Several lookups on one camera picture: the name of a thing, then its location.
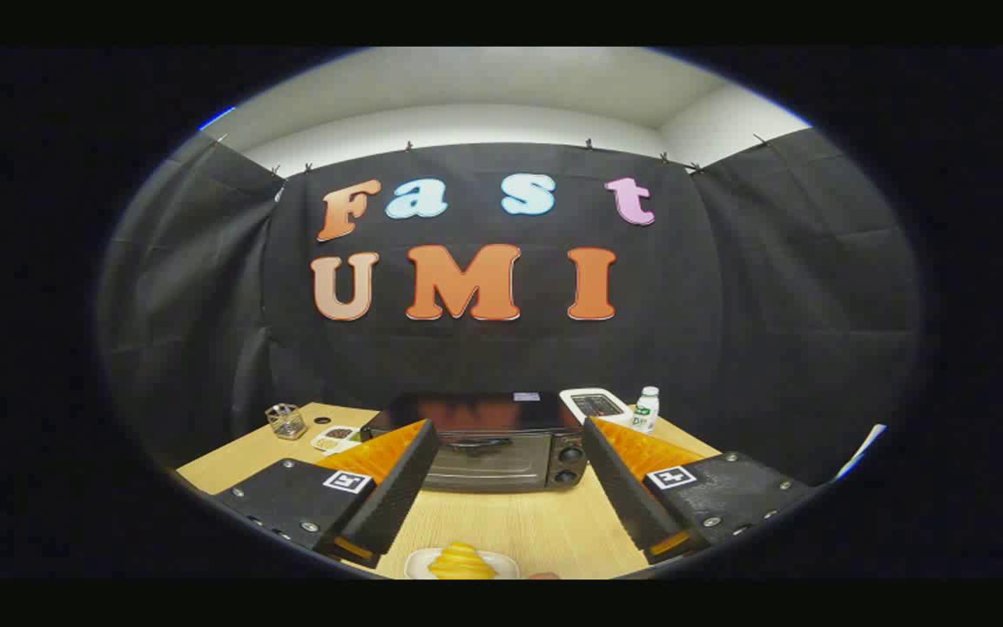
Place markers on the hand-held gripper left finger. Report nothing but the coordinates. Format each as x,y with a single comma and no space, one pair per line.
397,496

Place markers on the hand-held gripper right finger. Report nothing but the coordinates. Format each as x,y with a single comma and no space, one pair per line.
623,492

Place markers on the yellow croissant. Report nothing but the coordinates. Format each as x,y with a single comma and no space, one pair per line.
462,562

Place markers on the black toaster oven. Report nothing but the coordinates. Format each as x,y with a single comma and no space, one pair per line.
501,409

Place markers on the white bread toaster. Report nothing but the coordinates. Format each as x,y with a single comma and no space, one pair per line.
619,416

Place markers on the white plate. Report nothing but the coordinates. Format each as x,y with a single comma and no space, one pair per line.
414,566

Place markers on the white bottle green label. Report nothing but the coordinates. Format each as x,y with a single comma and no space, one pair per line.
646,414

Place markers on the white divided snack dish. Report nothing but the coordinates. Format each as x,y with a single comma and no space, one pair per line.
336,435

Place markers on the black backdrop cloth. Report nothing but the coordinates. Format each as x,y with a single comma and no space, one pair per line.
728,305

